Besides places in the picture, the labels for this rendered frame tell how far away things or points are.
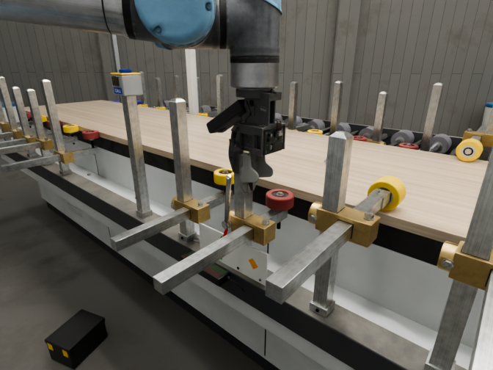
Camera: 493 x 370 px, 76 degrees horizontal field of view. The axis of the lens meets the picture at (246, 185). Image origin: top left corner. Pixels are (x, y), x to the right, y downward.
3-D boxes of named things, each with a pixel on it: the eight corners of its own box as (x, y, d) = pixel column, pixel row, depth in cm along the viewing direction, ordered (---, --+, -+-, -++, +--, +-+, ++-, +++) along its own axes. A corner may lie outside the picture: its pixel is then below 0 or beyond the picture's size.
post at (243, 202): (244, 291, 91) (243, 127, 74) (235, 286, 93) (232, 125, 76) (252, 285, 94) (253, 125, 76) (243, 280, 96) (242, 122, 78)
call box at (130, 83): (124, 98, 101) (121, 73, 98) (113, 97, 105) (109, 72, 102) (144, 97, 106) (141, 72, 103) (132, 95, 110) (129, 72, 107)
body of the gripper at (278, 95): (260, 160, 58) (261, 92, 53) (228, 151, 63) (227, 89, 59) (285, 152, 63) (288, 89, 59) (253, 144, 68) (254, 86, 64)
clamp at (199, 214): (196, 225, 95) (196, 210, 93) (169, 212, 103) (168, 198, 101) (211, 218, 99) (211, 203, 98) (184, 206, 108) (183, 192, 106)
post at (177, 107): (187, 247, 105) (175, 99, 87) (180, 244, 107) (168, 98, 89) (195, 243, 107) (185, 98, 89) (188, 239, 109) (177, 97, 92)
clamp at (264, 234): (263, 247, 79) (264, 229, 78) (225, 229, 88) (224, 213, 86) (276, 238, 83) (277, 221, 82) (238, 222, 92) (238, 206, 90)
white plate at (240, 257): (265, 287, 83) (266, 255, 79) (199, 251, 99) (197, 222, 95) (266, 285, 83) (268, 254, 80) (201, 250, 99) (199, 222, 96)
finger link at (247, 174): (252, 202, 62) (255, 157, 59) (232, 194, 66) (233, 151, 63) (263, 198, 64) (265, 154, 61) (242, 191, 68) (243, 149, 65)
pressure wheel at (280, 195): (282, 238, 88) (283, 200, 83) (259, 228, 93) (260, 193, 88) (297, 227, 93) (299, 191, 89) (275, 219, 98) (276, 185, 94)
